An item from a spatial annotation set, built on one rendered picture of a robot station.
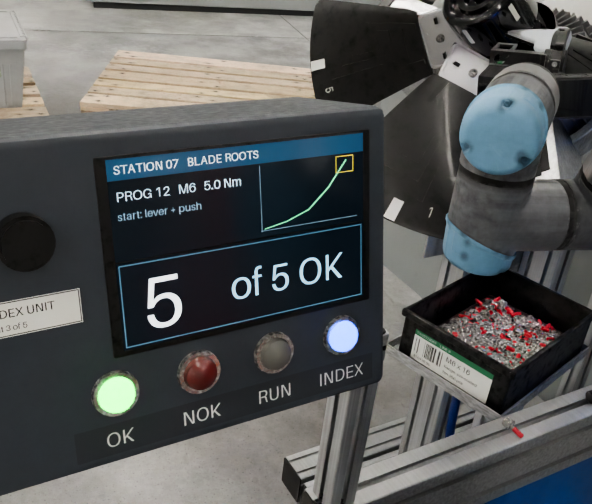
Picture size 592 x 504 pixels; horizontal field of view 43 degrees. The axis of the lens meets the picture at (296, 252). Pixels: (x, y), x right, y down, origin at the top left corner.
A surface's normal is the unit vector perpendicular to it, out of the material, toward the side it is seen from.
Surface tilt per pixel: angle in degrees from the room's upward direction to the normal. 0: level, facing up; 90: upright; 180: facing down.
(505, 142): 89
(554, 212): 59
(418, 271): 90
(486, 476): 90
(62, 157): 75
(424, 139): 51
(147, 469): 0
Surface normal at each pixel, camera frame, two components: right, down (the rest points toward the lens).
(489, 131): -0.40, 0.40
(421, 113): -0.05, -0.15
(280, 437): 0.10, -0.87
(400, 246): -0.87, 0.16
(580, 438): 0.49, 0.47
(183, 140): 0.50, 0.23
